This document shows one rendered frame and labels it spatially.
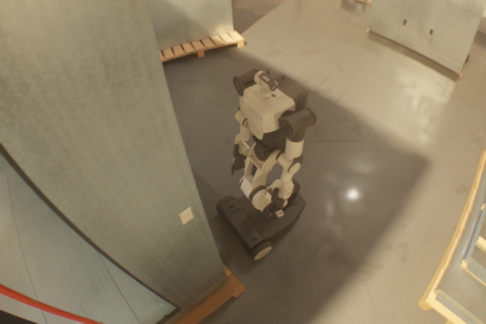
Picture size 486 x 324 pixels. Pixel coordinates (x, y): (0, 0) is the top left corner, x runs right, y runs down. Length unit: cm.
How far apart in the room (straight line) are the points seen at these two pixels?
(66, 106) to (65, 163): 14
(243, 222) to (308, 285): 74
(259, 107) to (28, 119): 107
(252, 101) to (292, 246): 140
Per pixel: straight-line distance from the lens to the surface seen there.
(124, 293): 209
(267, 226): 228
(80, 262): 234
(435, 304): 252
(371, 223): 268
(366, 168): 302
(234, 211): 232
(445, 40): 545
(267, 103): 137
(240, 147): 190
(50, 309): 128
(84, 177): 71
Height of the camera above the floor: 223
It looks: 47 degrees down
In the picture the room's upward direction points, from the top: 4 degrees counter-clockwise
